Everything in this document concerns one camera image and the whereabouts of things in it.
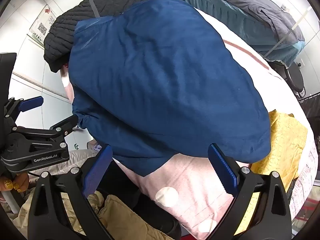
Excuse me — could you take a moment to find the grey quilted cloth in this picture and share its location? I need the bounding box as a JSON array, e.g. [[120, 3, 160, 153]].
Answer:
[[27, 149, 101, 180]]

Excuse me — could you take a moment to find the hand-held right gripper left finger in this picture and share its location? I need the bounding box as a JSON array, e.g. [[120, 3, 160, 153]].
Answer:
[[27, 144, 118, 240]]

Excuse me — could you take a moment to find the black wire rack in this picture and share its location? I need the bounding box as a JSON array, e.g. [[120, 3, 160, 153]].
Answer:
[[299, 93, 320, 142]]

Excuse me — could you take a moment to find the white pole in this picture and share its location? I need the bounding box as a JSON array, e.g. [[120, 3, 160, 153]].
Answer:
[[264, 7, 313, 58]]

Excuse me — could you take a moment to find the pink dotted blanket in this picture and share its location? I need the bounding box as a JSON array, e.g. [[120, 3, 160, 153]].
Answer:
[[60, 7, 316, 240]]

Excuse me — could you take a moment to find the wall poster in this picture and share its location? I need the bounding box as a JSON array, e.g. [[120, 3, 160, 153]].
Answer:
[[29, 4, 57, 47]]

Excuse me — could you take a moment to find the blue jacket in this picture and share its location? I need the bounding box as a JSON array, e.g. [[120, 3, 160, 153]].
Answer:
[[67, 0, 272, 178]]

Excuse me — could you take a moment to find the dark cloth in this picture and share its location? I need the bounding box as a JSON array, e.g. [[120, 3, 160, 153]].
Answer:
[[95, 158, 182, 240]]

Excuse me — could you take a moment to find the yellow cloth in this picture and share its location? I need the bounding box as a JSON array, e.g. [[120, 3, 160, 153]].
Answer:
[[235, 109, 308, 236]]

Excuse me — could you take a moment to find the grey duvet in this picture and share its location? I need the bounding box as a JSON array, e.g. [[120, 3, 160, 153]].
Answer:
[[192, 0, 306, 55]]

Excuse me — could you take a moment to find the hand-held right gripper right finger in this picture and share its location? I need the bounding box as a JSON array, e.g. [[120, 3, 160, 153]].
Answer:
[[207, 143, 293, 240]]

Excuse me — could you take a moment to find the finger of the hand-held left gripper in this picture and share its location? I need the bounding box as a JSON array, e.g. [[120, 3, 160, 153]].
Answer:
[[12, 114, 79, 138], [4, 96, 44, 121]]

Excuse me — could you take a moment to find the black quilted jacket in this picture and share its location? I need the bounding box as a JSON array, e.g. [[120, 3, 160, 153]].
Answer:
[[43, 0, 171, 73]]

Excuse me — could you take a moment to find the tan quilted cloth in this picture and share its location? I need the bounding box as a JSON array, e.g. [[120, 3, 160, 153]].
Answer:
[[6, 189, 175, 240]]

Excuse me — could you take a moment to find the person's left hand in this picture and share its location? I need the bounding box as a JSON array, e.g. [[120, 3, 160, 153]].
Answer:
[[0, 173, 30, 193]]

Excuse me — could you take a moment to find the black round stool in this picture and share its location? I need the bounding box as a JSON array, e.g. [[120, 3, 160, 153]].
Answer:
[[271, 60, 306, 98]]

